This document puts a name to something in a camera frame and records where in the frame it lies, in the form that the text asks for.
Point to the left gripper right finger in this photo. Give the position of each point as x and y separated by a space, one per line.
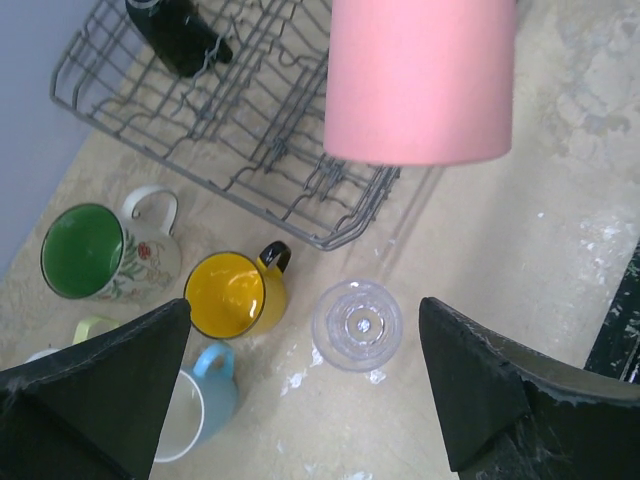
507 411

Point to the light blue mug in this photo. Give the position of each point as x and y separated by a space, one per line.
203 401

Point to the clear glass cup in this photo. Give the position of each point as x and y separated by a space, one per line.
357 326

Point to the pink handleless tumbler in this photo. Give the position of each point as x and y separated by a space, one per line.
420 83

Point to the white floral mug green inside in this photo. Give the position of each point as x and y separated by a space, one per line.
93 253

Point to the black cup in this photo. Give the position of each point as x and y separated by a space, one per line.
179 36

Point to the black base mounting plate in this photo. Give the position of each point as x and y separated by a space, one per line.
615 352

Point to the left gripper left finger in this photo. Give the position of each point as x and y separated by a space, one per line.
94 410

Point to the grey wire dish rack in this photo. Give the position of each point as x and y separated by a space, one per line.
250 131

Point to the yellow mug black handle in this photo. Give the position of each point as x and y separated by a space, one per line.
232 295

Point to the light green faceted mug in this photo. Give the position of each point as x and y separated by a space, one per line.
86 329

